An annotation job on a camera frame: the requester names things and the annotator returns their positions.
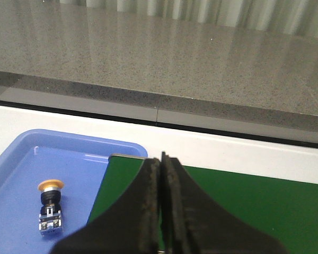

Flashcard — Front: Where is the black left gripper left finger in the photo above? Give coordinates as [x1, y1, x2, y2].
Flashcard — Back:
[51, 159, 160, 253]

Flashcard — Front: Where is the yellow push button switch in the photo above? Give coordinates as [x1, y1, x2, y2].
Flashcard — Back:
[38, 179, 64, 235]

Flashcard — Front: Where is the grey stone counter slab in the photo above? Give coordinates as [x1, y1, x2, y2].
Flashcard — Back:
[0, 1, 318, 132]

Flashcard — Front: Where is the green conveyor belt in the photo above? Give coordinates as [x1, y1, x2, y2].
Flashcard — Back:
[87, 155, 318, 253]

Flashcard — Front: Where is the blue plastic tray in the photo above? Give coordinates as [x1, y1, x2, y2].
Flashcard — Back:
[0, 129, 147, 253]

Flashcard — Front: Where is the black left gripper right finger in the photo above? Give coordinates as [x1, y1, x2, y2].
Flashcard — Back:
[161, 152, 287, 253]

